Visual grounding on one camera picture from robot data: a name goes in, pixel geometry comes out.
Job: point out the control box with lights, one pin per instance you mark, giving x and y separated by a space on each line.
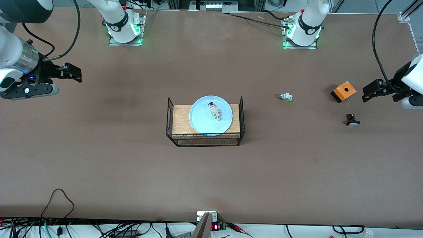
214 6

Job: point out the light blue plate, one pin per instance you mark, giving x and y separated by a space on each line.
201 119

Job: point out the red test probe lead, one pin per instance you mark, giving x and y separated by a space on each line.
239 228

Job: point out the grey camera mount bar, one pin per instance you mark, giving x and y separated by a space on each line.
202 228

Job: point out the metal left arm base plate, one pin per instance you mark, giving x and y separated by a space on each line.
288 46

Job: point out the silver mounting plate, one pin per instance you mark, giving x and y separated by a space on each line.
199 215

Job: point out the black switch with white cap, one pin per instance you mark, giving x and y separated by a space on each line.
352 121

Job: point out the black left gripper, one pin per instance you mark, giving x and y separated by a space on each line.
395 84

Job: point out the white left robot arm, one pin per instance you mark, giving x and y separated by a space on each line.
309 19

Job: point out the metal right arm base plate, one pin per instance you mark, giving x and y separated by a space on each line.
114 42

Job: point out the green push button switch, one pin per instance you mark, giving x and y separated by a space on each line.
286 97

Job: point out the orange button box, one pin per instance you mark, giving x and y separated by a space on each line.
344 90

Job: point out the wooden shelf board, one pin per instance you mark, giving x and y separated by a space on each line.
181 120

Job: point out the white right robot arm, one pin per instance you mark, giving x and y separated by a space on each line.
115 16

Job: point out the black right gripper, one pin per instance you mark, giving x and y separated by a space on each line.
47 71

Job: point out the red digit display module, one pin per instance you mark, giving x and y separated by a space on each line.
215 227

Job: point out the aluminium frame profile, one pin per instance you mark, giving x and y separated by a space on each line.
408 11

